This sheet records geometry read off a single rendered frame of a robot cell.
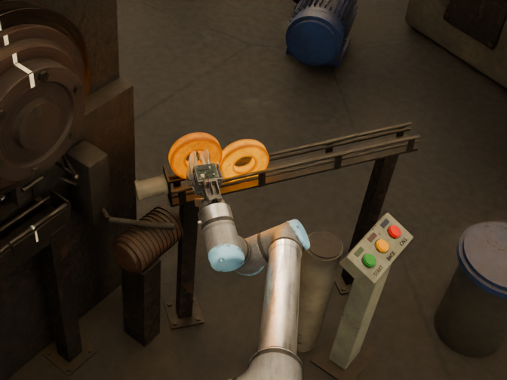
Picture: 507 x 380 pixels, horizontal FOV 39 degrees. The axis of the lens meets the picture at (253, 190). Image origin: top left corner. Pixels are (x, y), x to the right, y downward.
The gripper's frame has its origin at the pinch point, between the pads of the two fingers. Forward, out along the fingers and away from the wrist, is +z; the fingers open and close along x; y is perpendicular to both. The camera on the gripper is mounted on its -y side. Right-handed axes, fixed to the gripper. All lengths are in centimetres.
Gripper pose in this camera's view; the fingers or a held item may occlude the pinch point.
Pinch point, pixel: (195, 151)
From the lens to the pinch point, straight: 206.9
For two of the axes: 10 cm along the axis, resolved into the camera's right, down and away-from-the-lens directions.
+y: 1.8, -4.9, -8.6
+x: -9.5, 1.4, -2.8
